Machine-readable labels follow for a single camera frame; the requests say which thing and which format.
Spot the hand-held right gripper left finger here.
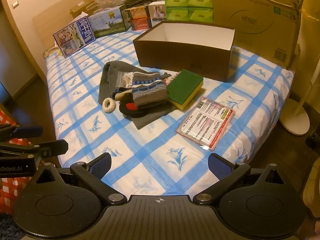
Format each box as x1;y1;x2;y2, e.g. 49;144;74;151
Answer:
35;152;128;204

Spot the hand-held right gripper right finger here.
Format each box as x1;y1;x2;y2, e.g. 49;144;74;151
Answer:
194;152;285;204

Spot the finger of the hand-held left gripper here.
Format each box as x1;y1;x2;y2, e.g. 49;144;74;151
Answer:
0;124;43;138
0;140;69;158

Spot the white hair scrunchie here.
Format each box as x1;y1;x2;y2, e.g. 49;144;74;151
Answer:
102;98;116;114

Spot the grey cloth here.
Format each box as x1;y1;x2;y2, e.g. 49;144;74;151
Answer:
98;61;177;130

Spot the patterned knit sock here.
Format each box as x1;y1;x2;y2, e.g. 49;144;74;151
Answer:
131;71;168;108

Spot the bag of cotton swabs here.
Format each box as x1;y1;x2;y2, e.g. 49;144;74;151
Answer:
114;71;134;89

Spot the green and yellow sponge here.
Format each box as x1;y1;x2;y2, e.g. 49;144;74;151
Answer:
166;69;204;110

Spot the red checkered bag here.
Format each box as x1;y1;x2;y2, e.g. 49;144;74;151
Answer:
0;104;38;214

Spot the red-edged plastic packet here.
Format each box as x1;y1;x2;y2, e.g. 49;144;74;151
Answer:
174;96;235;151

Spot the blue checkered bed sheet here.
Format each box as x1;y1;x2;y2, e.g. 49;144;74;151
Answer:
45;29;295;198

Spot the white fan stand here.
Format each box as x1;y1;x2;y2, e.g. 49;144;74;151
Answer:
279;77;317;136

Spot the blue cartoon milk carton box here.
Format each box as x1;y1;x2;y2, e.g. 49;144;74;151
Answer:
53;11;97;58

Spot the wooden headboard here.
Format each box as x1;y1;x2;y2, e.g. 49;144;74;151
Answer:
32;0;134;55

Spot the cow-printed milk carton box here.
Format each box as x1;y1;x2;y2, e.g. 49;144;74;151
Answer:
88;4;132;38

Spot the large tan cardboard box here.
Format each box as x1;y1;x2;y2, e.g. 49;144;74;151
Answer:
209;0;307;70

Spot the long brown cardboard box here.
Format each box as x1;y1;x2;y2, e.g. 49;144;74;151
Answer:
69;0;105;18

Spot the orange and brown food box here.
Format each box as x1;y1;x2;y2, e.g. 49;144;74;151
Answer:
127;17;152;31
125;6;150;20

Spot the clear plastic bag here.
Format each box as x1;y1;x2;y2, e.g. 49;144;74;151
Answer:
94;0;125;10

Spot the white photo-printed box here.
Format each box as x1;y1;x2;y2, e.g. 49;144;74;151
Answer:
148;1;167;28

